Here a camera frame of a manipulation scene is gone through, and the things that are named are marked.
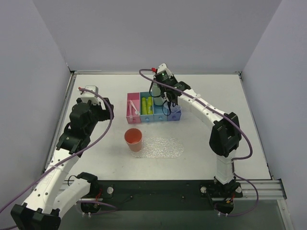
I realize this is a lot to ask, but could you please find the green plastic cup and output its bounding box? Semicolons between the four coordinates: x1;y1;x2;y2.
152;83;164;106

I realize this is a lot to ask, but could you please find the orange plastic cup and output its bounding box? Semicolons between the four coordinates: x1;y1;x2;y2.
124;128;142;152

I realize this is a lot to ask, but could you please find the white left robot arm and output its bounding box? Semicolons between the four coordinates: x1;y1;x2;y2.
11;96;114;230

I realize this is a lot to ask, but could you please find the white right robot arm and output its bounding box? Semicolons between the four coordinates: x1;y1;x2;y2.
151;67;242;200

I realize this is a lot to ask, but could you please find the large green toothpaste tube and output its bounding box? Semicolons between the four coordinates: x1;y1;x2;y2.
147;96;153;115

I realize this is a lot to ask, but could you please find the small green toothpaste tube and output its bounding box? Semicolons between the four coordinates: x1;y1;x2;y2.
141;97;148;115

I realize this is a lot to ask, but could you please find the pink toothbrush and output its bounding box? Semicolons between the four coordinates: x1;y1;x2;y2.
129;101;133;121

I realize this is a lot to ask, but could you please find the clear textured tray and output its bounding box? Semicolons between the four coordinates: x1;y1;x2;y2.
130;137;184;158

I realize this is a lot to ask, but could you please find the light blue drawer bin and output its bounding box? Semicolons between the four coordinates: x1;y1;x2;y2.
153;104;167;122

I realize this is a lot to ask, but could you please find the dark blue drawer bin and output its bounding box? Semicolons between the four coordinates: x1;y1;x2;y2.
167;111;181;121

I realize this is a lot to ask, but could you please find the teal drawer bin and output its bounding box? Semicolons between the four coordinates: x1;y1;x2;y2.
140;92;154;123

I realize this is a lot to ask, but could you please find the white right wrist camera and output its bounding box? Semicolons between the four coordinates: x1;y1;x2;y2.
155;63;173;77

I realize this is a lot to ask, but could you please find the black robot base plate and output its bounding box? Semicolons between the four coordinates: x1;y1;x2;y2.
85;180;243;213

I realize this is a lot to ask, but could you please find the aluminium table frame rail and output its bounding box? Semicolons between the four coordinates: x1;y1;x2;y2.
57;72;284;200

